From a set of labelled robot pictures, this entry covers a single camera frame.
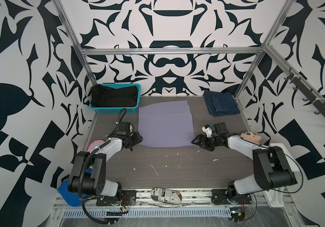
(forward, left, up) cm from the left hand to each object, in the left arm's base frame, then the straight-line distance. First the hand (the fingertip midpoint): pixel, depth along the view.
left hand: (140, 136), depth 92 cm
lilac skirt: (+10, -18, -3) cm, 21 cm away
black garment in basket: (+40, +33, -4) cm, 52 cm away
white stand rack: (-36, -69, 0) cm, 78 cm away
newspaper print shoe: (-33, -17, -1) cm, 37 cm away
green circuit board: (-42, -50, -6) cm, 66 cm away
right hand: (-5, -36, 0) cm, 36 cm away
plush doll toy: (-4, -70, +3) cm, 70 cm away
